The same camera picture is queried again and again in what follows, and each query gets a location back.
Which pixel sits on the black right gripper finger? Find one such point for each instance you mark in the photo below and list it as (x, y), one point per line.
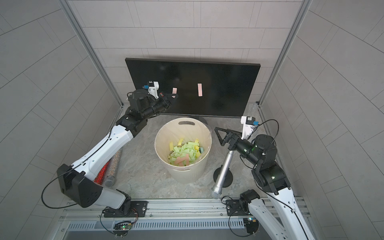
(217, 130)
(223, 140)

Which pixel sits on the cream plastic waste bin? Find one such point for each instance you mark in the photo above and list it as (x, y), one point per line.
(188, 129)

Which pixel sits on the black flat monitor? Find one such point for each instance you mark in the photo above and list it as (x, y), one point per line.
(207, 89)

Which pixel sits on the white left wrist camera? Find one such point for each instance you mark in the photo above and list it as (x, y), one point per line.
(152, 88)

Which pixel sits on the pile of discarded sticky notes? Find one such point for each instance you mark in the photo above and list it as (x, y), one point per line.
(194, 149)

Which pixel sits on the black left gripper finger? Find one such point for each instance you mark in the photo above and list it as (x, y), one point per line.
(170, 96)
(171, 100)

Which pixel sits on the aluminium corner post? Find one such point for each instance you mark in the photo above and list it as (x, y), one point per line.
(304, 7)
(89, 49)

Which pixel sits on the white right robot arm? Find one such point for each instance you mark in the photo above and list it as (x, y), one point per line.
(270, 179)

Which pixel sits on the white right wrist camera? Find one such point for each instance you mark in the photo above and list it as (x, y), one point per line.
(250, 125)

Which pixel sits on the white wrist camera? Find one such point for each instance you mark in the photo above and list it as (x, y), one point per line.
(152, 88)
(250, 125)

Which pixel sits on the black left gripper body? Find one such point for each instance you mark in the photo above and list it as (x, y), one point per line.
(163, 100)

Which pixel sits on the left green circuit board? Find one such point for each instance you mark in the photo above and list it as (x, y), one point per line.
(122, 228)

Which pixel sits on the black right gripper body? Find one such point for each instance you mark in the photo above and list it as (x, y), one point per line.
(236, 138)

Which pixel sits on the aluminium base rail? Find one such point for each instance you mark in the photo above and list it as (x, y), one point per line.
(172, 214)

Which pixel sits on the aluminium corner post left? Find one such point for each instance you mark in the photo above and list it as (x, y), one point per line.
(89, 49)

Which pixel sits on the aluminium corner post right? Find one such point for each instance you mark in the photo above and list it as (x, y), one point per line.
(304, 7)

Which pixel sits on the red glitter microphone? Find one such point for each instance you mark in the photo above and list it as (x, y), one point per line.
(101, 175)

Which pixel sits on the black round microphone base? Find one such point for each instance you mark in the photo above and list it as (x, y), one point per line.
(228, 179)

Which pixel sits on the right circuit board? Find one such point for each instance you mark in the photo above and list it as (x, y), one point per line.
(251, 225)

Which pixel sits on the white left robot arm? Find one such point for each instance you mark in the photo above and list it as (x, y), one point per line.
(77, 180)

